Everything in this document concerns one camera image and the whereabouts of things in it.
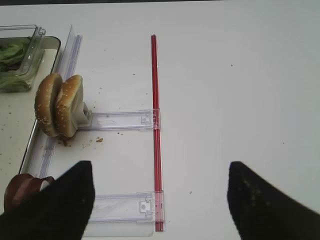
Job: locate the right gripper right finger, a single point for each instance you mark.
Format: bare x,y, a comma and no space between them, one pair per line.
262,212

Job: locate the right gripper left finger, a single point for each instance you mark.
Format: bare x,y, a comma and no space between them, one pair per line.
61,211

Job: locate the upright sausage slices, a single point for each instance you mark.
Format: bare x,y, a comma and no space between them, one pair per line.
21,187

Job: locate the green lettuce pile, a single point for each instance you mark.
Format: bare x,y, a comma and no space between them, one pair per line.
11,58

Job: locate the right lower clear crossbar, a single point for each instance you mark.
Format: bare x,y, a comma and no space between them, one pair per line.
141,207

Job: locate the clear crossbar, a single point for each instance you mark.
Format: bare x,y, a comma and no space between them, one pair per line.
141,207
142,120

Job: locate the white block behind sesame buns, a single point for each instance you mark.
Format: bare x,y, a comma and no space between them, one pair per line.
84,118

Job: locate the metal serving tray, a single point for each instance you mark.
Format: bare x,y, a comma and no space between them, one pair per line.
17,115

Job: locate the right red rod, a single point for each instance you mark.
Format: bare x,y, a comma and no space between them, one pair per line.
158,182

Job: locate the rear sesame bun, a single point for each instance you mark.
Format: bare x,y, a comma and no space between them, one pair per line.
68,98

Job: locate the sesame bun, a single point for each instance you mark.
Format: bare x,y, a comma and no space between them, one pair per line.
44,103
68,98

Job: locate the front sesame bun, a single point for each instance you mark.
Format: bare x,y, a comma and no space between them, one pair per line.
44,103

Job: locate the right upper clear crossbar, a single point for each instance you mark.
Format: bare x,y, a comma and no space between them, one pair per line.
142,120

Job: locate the clear plastic container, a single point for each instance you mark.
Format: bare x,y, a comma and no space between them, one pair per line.
35,51

